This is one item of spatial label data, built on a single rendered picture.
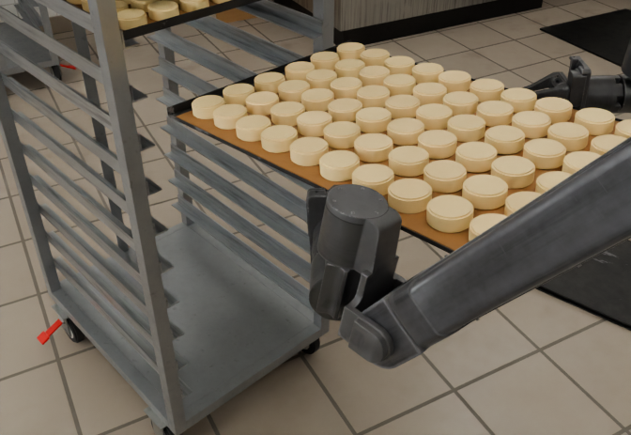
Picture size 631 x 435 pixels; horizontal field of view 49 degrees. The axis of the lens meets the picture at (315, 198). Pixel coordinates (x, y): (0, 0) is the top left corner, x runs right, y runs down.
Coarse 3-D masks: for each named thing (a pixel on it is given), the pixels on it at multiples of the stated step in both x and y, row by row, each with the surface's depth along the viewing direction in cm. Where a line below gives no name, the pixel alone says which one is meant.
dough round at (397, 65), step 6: (390, 60) 114; (396, 60) 114; (402, 60) 113; (408, 60) 113; (384, 66) 114; (390, 66) 112; (396, 66) 112; (402, 66) 112; (408, 66) 112; (390, 72) 113; (396, 72) 112; (402, 72) 112; (408, 72) 112
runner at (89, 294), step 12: (60, 264) 183; (72, 276) 183; (84, 288) 176; (96, 300) 176; (108, 312) 172; (120, 324) 169; (132, 336) 165; (144, 348) 162; (156, 360) 159; (180, 384) 153
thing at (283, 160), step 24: (192, 120) 102; (240, 144) 95; (456, 144) 91; (288, 168) 88; (312, 168) 87; (432, 192) 81; (456, 192) 80; (408, 216) 76; (432, 240) 72; (456, 240) 72
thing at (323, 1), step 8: (320, 0) 130; (328, 0) 130; (320, 8) 131; (328, 8) 131; (320, 16) 132; (328, 16) 132; (328, 24) 133; (328, 32) 134; (320, 40) 135; (328, 40) 135; (320, 48) 135; (320, 320) 177; (328, 320) 179; (320, 328) 179; (328, 328) 181
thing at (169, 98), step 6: (162, 90) 191; (168, 90) 189; (162, 96) 192; (168, 96) 190; (174, 96) 187; (162, 102) 188; (168, 102) 188; (174, 102) 188; (270, 168) 161; (282, 174) 158; (294, 180) 156; (300, 186) 155; (306, 186) 154
